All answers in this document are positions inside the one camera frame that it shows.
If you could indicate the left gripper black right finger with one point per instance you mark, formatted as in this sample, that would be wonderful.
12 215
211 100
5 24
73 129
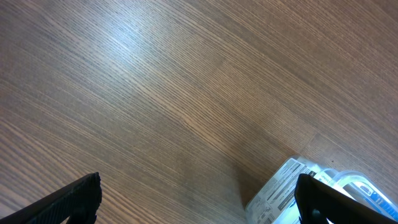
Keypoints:
320 204

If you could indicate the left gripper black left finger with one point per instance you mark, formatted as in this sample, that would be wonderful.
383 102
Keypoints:
76 202

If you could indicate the white medicine box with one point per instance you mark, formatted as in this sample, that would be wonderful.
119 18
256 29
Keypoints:
275 202

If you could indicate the blue lozenge box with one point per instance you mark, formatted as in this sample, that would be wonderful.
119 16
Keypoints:
374 199

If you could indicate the clear plastic container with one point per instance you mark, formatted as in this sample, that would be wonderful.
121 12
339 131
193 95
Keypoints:
343 181

